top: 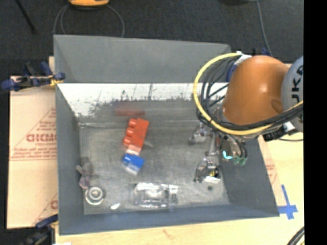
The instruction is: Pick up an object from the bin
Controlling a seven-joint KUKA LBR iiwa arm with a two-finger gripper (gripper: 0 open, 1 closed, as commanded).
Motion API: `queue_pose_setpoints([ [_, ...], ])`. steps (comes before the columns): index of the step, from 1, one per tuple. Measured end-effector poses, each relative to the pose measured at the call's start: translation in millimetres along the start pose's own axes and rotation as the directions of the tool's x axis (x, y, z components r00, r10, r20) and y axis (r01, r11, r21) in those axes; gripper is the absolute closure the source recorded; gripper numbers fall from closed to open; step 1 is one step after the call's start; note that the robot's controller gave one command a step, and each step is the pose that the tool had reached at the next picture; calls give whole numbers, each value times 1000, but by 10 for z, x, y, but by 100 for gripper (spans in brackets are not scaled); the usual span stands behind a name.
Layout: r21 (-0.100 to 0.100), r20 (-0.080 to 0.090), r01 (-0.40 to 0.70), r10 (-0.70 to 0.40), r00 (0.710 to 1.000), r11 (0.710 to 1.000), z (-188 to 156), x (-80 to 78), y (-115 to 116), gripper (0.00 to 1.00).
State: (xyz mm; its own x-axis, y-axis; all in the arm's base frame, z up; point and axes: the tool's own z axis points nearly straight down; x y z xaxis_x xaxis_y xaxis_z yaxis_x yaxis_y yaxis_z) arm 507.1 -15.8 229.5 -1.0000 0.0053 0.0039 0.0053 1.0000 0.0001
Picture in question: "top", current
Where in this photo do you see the clear glass cup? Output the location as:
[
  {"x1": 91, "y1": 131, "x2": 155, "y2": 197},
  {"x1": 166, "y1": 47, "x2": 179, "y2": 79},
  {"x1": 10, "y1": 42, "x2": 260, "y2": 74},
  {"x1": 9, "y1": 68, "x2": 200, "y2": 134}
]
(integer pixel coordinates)
[{"x1": 85, "y1": 186, "x2": 106, "y2": 206}]

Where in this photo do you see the grey metal bin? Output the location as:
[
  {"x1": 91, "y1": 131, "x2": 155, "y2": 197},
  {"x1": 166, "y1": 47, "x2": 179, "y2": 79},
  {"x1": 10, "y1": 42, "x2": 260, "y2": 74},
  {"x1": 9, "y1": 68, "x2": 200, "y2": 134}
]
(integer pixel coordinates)
[{"x1": 53, "y1": 34, "x2": 280, "y2": 235}]

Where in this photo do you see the black cylinder on white bracket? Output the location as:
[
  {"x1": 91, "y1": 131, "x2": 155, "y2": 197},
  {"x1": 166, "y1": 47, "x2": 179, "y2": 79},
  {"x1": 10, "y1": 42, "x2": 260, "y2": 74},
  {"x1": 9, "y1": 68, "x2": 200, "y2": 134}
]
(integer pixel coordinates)
[{"x1": 262, "y1": 121, "x2": 297, "y2": 142}]

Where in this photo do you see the clear plastic bottle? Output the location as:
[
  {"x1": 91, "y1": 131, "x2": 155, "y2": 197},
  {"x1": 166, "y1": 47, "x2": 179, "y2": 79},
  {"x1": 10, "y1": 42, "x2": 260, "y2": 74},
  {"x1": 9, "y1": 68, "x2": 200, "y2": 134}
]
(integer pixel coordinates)
[{"x1": 133, "y1": 182, "x2": 179, "y2": 209}]

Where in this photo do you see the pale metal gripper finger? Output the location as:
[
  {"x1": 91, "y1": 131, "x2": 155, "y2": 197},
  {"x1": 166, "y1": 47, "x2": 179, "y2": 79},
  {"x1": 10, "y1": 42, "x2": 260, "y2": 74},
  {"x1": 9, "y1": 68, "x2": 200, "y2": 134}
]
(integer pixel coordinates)
[
  {"x1": 193, "y1": 157, "x2": 222, "y2": 185},
  {"x1": 188, "y1": 125, "x2": 213, "y2": 145}
]

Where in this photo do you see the grey purple toy animal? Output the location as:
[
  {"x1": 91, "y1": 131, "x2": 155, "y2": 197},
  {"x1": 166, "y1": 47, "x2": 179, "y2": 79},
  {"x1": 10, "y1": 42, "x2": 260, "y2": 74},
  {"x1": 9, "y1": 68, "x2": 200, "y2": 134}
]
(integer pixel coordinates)
[{"x1": 76, "y1": 156, "x2": 95, "y2": 189}]

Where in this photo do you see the blue and white block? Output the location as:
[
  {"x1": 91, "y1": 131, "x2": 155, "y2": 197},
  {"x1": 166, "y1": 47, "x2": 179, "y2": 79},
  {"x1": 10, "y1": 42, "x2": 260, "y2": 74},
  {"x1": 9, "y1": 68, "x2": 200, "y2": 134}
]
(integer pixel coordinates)
[{"x1": 121, "y1": 154, "x2": 146, "y2": 176}]

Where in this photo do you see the red toy brick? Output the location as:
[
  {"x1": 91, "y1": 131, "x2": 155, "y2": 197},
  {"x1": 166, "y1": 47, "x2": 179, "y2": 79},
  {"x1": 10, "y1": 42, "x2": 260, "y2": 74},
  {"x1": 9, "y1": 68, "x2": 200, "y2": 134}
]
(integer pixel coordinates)
[{"x1": 123, "y1": 117, "x2": 150, "y2": 155}]

